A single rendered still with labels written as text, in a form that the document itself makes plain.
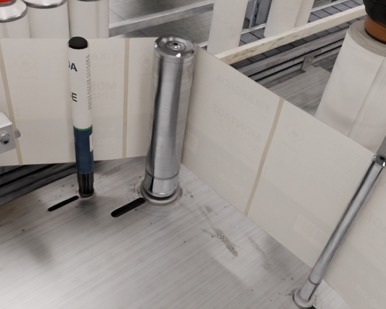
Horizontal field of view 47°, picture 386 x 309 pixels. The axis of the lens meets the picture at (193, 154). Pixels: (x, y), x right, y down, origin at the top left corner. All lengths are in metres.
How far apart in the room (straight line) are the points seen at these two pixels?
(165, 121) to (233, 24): 0.33
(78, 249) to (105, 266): 0.03
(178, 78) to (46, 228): 0.21
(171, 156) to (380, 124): 0.23
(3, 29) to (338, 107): 0.36
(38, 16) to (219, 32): 0.31
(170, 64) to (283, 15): 0.47
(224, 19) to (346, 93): 0.28
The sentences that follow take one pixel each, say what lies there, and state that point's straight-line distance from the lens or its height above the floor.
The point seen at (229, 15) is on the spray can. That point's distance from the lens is 0.71.
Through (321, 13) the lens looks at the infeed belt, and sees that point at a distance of 1.03.
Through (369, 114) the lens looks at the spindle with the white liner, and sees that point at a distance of 0.51.
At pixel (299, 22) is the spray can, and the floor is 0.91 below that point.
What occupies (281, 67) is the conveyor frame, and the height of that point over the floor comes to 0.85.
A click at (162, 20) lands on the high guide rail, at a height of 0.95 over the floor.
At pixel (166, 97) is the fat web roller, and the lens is 0.40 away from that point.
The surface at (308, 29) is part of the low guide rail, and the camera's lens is 0.87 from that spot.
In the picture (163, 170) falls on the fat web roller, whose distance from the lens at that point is 0.46.
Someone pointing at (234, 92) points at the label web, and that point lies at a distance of 0.39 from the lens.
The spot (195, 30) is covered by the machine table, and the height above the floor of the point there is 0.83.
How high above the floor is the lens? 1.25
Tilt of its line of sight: 42 degrees down
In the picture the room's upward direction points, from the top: 9 degrees clockwise
